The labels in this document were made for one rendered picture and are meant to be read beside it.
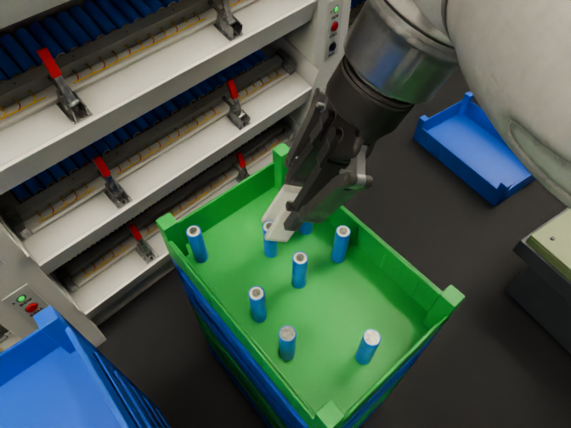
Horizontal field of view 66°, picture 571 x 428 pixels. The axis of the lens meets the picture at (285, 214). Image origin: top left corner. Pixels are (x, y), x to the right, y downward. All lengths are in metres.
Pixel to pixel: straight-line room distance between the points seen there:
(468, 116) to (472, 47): 1.21
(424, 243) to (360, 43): 0.81
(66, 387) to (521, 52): 0.52
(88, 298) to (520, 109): 0.83
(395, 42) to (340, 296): 0.32
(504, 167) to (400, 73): 1.01
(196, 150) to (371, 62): 0.52
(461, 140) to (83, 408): 1.15
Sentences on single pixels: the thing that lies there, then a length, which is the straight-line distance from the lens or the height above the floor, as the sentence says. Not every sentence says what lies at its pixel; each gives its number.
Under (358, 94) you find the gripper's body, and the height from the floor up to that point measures 0.67.
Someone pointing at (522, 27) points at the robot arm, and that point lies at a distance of 0.22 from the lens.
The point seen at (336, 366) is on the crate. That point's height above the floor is 0.40.
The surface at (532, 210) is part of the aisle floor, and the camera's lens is 1.29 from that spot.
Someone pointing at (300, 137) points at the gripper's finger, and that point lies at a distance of 0.49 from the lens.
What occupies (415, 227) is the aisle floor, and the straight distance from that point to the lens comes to 1.14.
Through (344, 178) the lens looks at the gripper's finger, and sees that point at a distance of 0.40.
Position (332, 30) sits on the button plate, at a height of 0.43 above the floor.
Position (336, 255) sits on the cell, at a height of 0.42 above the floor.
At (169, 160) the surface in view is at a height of 0.33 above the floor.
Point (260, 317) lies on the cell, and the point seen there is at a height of 0.42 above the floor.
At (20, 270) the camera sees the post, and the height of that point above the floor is 0.33.
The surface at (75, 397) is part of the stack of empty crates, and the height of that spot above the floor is 0.40.
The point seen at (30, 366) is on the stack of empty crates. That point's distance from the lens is 0.60.
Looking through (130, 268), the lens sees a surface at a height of 0.13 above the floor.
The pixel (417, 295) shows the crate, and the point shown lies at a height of 0.42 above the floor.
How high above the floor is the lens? 0.91
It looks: 55 degrees down
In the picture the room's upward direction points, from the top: straight up
